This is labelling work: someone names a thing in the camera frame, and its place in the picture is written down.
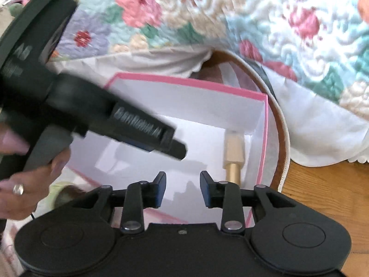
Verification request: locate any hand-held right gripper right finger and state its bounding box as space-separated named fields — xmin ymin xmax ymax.
xmin=200 ymin=171 xmax=297 ymax=233

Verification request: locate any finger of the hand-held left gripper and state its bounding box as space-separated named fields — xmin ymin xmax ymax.
xmin=110 ymin=101 xmax=188 ymax=161

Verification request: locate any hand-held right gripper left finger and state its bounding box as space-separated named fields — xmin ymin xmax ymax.
xmin=71 ymin=172 xmax=168 ymax=235

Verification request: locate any gold cosmetic tube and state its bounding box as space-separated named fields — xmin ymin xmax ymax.
xmin=222 ymin=131 xmax=245 ymax=186

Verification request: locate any pink storage box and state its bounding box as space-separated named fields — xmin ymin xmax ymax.
xmin=62 ymin=73 xmax=270 ymax=228

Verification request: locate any person's left hand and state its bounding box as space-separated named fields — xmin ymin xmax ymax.
xmin=0 ymin=123 xmax=71 ymax=221

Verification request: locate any green and brown round object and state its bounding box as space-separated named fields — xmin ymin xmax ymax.
xmin=49 ymin=180 xmax=87 ymax=212

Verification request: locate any floral quilt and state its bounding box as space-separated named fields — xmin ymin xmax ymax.
xmin=49 ymin=0 xmax=369 ymax=116

